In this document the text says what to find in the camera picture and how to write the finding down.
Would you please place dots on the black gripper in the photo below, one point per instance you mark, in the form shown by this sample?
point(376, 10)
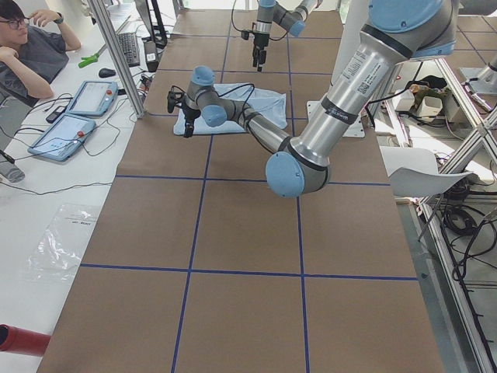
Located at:
point(189, 113)
point(258, 42)

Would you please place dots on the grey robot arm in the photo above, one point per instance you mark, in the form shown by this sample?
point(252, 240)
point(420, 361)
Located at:
point(270, 12)
point(395, 32)

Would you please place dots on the upper blue teach pendant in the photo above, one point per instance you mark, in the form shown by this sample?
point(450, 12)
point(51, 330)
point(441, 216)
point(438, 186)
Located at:
point(93, 98)

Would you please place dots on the blue teach pendant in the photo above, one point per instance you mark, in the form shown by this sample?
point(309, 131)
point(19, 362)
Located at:
point(63, 138)
point(93, 98)

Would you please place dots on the black computer mouse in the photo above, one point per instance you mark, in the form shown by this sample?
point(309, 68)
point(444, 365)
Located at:
point(106, 73)

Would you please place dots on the black computer keyboard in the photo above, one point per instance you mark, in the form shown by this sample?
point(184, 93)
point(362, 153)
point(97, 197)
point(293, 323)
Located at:
point(129, 46)

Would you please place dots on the lower blue teach pendant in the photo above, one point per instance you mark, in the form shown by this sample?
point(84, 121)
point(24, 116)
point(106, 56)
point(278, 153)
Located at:
point(63, 138)

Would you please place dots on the black mobile phone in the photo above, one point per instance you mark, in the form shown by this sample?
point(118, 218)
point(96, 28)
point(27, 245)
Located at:
point(55, 114)

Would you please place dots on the seated person grey shirt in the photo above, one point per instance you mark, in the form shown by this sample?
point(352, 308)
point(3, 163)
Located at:
point(33, 51)

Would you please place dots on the clear plastic bag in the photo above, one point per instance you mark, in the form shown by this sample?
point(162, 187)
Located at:
point(59, 252)

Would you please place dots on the white plastic chair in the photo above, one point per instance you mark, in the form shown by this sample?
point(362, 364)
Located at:
point(413, 172)

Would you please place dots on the red fire extinguisher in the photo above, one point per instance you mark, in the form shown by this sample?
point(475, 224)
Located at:
point(16, 340)

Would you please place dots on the green handled tool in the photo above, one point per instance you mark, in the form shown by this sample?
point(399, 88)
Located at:
point(85, 61)

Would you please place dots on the grey aluminium frame post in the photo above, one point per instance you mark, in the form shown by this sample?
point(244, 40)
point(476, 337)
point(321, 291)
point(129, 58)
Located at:
point(109, 35)

